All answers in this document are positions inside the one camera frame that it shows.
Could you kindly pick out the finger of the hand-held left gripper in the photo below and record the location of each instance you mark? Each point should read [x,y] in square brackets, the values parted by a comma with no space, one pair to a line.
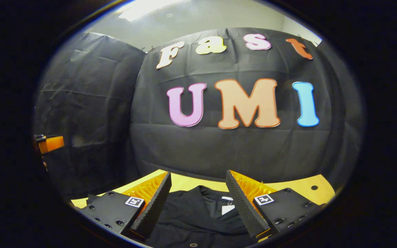
[52,144]

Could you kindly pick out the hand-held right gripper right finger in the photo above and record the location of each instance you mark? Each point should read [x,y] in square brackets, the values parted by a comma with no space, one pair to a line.
[243,210]

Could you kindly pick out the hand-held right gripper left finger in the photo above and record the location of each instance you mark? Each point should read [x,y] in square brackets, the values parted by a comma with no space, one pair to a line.
[153,210]

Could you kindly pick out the black garment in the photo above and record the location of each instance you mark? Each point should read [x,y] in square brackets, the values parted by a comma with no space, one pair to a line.
[191,217]

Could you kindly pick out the black backdrop cloth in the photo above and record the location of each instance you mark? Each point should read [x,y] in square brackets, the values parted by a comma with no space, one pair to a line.
[219,151]

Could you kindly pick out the ceiling light panel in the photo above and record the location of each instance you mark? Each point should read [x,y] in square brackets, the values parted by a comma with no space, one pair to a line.
[140,10]

